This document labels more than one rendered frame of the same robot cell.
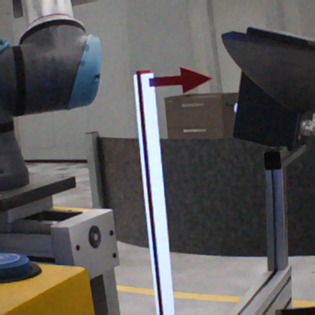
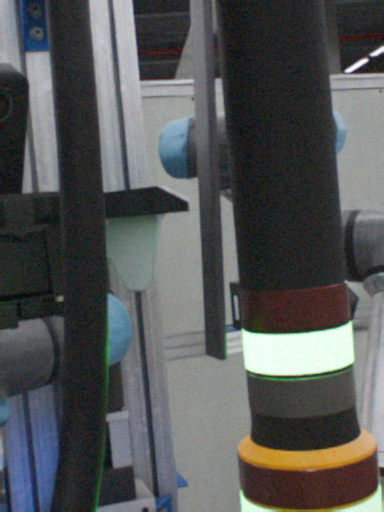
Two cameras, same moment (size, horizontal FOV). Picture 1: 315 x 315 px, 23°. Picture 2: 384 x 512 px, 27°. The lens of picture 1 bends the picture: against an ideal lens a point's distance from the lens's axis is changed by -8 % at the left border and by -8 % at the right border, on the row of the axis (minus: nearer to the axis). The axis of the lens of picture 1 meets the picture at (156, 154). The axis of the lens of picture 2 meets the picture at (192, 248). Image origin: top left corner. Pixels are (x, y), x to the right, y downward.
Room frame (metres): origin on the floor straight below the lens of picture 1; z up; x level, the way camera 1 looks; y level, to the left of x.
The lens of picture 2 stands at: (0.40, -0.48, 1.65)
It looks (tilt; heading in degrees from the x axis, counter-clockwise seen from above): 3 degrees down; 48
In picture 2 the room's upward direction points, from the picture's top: 5 degrees counter-clockwise
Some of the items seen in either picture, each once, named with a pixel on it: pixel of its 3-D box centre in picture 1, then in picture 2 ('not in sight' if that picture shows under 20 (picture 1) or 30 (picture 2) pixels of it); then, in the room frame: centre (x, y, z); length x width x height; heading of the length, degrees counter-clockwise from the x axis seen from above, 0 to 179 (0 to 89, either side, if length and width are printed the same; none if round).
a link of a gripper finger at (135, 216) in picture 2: not in sight; (134, 241); (0.67, -0.12, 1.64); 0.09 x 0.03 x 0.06; 108
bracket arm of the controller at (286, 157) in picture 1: (286, 151); not in sight; (1.30, -0.22, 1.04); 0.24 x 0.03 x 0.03; 158
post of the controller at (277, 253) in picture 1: (276, 211); not in sight; (1.20, -0.18, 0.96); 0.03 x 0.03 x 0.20; 68
